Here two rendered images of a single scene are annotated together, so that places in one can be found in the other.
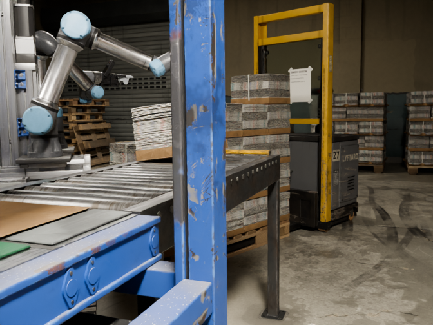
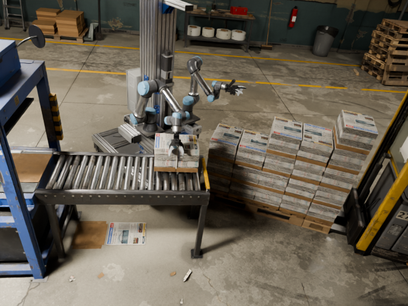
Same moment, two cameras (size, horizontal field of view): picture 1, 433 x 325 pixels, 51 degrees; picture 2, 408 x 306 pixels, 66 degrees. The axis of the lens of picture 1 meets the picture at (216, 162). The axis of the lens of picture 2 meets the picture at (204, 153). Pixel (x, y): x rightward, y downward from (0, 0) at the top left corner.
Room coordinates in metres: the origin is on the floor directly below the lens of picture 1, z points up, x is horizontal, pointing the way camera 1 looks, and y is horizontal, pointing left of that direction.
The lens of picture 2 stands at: (1.15, -1.88, 2.52)
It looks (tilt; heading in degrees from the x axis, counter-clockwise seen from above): 35 degrees down; 59
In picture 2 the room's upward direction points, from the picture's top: 8 degrees clockwise
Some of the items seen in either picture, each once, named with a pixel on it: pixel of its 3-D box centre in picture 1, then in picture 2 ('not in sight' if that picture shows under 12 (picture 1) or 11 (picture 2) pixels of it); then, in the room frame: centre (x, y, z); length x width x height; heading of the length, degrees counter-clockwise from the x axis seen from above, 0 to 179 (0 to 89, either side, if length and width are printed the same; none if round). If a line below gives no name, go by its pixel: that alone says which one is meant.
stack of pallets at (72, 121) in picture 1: (75, 131); (399, 50); (9.42, 2.90, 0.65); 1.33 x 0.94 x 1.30; 163
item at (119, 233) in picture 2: not in sight; (127, 233); (1.65, 0.20, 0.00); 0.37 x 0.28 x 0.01; 159
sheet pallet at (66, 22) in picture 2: not in sight; (59, 24); (1.84, 6.94, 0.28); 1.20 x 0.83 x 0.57; 159
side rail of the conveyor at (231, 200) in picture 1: (231, 188); (125, 197); (1.60, -0.05, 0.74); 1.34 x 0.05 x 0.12; 159
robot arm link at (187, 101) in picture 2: (51, 118); (188, 103); (2.56, 0.91, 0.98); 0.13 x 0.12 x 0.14; 41
